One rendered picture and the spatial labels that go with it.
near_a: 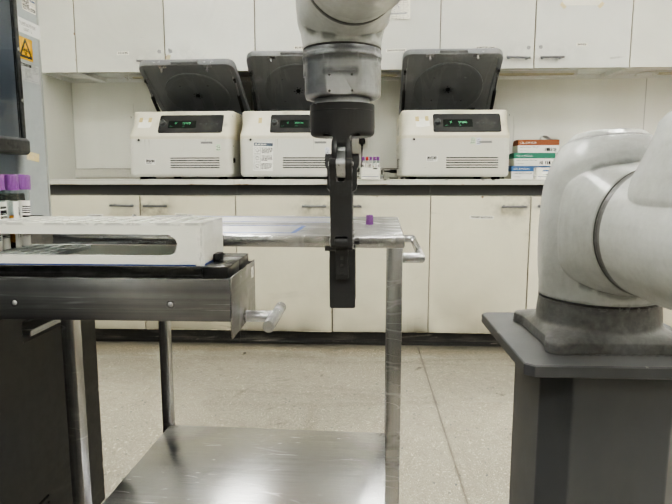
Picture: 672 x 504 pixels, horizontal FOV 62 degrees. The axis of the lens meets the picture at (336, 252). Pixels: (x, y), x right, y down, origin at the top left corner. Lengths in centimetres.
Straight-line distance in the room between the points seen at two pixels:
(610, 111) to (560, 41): 65
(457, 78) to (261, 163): 119
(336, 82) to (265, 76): 271
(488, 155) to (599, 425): 235
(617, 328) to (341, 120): 42
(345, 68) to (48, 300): 42
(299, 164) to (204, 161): 50
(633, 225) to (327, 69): 36
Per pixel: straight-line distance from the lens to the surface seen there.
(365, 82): 64
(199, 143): 309
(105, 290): 68
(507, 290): 311
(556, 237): 78
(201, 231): 65
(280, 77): 333
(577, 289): 77
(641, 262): 64
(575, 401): 78
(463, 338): 318
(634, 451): 83
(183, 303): 65
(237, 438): 147
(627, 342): 78
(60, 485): 145
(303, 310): 305
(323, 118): 64
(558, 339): 76
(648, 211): 64
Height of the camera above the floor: 92
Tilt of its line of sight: 8 degrees down
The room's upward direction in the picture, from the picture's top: straight up
